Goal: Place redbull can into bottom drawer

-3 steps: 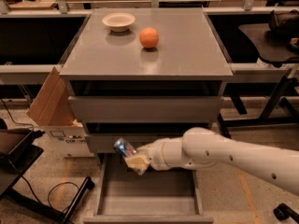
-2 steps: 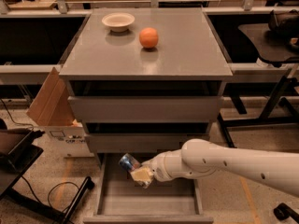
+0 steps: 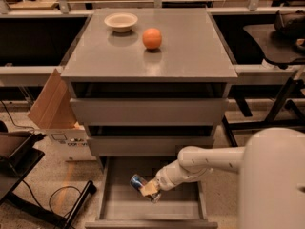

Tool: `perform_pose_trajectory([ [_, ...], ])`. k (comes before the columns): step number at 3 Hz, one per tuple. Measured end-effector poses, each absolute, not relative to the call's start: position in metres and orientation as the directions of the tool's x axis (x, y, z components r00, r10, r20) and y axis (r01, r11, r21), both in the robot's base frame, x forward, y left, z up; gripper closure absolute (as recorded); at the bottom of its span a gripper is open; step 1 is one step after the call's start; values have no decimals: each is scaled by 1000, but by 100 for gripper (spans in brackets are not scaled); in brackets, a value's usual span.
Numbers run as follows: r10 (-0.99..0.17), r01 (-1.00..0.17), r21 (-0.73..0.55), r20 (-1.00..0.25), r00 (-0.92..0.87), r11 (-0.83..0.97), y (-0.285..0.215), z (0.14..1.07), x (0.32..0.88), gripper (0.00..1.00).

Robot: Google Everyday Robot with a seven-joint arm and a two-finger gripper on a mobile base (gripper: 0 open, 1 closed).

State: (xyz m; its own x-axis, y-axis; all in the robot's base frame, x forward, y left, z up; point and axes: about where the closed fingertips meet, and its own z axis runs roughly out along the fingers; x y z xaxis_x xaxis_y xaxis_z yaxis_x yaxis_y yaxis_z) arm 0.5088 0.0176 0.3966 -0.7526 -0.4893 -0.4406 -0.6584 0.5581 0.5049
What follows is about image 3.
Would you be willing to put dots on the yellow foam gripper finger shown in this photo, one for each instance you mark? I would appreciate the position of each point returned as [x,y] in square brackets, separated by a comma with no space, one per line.
[149,189]

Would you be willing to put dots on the red bull can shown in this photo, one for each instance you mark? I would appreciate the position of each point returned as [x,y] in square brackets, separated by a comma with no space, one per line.
[137,182]

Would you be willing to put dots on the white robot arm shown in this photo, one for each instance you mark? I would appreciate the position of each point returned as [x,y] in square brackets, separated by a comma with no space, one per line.
[271,183]

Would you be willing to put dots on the grey open bottom drawer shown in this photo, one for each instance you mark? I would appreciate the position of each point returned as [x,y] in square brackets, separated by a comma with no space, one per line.
[122,207]

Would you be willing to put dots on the grey middle drawer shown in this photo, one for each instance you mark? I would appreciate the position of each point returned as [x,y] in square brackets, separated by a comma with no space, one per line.
[144,146]

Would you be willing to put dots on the grey top drawer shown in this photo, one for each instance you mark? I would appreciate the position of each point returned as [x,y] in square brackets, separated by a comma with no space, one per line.
[149,112]

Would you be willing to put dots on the grey drawer cabinet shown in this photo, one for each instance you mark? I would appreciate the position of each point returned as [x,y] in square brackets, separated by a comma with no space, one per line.
[191,63]

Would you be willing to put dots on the open cardboard box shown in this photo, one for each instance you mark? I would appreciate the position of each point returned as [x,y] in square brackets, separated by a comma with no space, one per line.
[53,114]

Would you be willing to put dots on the orange fruit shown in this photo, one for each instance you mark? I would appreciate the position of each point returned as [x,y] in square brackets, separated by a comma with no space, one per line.
[152,38]

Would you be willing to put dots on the white bowl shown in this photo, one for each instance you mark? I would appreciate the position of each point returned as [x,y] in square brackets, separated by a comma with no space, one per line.
[121,22]

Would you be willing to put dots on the black office chair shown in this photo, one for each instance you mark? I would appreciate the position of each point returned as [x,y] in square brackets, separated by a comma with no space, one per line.
[282,42]

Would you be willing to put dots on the black stand with cable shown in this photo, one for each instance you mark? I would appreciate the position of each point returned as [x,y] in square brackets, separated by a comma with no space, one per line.
[17,158]

